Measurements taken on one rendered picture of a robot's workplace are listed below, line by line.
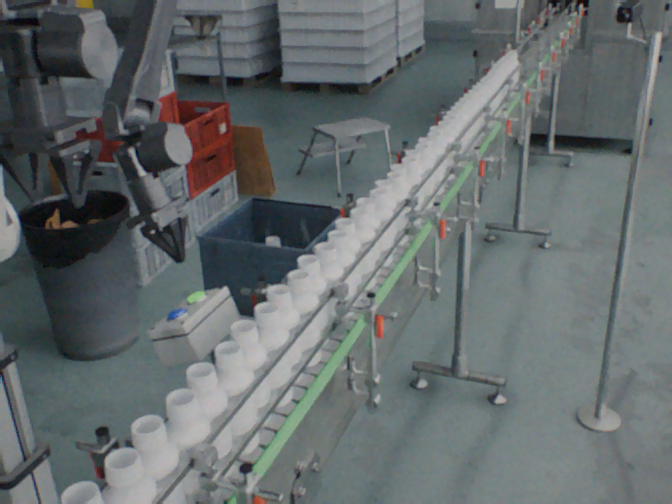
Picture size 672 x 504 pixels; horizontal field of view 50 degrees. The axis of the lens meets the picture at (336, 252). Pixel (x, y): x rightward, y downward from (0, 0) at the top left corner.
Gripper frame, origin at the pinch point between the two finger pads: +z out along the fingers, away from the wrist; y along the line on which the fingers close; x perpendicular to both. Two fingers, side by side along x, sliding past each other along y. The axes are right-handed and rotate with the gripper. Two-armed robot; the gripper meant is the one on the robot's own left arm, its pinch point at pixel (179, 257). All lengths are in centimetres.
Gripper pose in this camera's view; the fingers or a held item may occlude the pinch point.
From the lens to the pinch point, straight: 122.2
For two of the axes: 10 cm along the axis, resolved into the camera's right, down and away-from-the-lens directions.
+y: 3.7, -3.9, 8.4
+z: 3.5, 9.0, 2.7
